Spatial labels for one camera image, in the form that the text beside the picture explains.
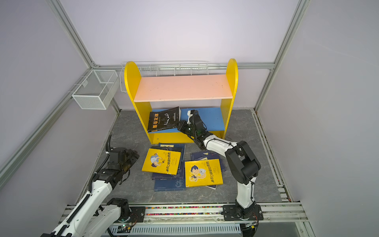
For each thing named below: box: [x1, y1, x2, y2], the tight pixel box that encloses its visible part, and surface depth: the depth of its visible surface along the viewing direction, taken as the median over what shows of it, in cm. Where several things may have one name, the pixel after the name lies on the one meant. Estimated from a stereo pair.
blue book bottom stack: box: [148, 142, 187, 192], surface depth 85 cm
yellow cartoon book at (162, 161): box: [141, 148, 182, 176], surface depth 89 cm
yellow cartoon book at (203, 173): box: [184, 158, 224, 188], surface depth 85 cm
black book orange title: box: [147, 106, 182, 133], surface depth 93 cm
